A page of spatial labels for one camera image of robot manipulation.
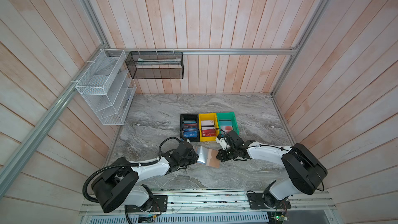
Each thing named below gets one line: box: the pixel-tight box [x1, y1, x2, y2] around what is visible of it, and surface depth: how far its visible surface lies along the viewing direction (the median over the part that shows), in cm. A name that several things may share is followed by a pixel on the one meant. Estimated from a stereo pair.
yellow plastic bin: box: [198, 113, 220, 143], surface depth 100 cm
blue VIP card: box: [182, 130, 198, 138], surface depth 99 cm
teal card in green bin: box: [219, 120, 233, 126], surface depth 103 cm
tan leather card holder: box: [193, 145, 220, 169], surface depth 90 cm
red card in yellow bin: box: [201, 128, 217, 137], surface depth 100 cm
